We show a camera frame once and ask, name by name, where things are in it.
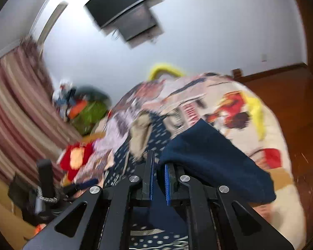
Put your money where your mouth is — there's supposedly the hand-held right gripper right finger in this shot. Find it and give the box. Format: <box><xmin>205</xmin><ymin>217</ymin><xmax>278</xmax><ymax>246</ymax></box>
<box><xmin>165</xmin><ymin>164</ymin><xmax>295</xmax><ymax>250</ymax></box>

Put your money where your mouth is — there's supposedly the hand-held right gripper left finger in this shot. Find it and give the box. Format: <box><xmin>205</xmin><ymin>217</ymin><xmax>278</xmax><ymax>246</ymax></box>
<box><xmin>23</xmin><ymin>150</ymin><xmax>155</xmax><ymax>250</ymax></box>

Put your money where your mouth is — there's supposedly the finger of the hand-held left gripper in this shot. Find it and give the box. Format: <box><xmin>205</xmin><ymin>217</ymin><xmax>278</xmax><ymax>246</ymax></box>
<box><xmin>64</xmin><ymin>178</ymin><xmax>99</xmax><ymax>191</ymax></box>

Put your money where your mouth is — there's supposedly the navy patterned garment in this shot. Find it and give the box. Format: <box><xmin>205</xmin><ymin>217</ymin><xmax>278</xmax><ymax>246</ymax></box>
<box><xmin>104</xmin><ymin>109</ymin><xmax>277</xmax><ymax>250</ymax></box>

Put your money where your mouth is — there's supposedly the red and yellow blanket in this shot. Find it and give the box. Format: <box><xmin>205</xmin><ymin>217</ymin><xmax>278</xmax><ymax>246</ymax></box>
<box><xmin>57</xmin><ymin>135</ymin><xmax>105</xmax><ymax>183</ymax></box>

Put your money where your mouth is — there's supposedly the tan cushion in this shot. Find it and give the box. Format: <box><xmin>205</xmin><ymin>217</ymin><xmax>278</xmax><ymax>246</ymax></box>
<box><xmin>0</xmin><ymin>179</ymin><xmax>37</xmax><ymax>243</ymax></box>

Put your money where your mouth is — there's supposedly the green soft object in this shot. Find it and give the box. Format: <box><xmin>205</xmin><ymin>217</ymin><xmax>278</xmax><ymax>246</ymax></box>
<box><xmin>68</xmin><ymin>85</ymin><xmax>112</xmax><ymax>136</ymax></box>

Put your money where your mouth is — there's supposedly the striped curtain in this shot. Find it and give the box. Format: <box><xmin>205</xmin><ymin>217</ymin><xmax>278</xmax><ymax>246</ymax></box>
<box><xmin>0</xmin><ymin>39</ymin><xmax>82</xmax><ymax>185</ymax></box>

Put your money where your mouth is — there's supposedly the printed blanket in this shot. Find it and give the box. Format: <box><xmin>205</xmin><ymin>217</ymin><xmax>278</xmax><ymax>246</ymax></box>
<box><xmin>94</xmin><ymin>72</ymin><xmax>307</xmax><ymax>250</ymax></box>

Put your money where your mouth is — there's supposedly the yellow curved bar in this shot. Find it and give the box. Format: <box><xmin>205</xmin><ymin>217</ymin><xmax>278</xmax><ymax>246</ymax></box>
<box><xmin>148</xmin><ymin>62</ymin><xmax>186</xmax><ymax>81</ymax></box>

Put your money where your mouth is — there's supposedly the wooden door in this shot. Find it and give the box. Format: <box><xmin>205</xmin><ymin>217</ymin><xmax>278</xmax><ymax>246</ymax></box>
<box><xmin>287</xmin><ymin>0</ymin><xmax>313</xmax><ymax>67</ymax></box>

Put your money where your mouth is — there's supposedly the black wall television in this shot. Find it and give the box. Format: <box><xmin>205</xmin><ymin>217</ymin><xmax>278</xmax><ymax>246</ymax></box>
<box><xmin>83</xmin><ymin>0</ymin><xmax>165</xmax><ymax>49</ymax></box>

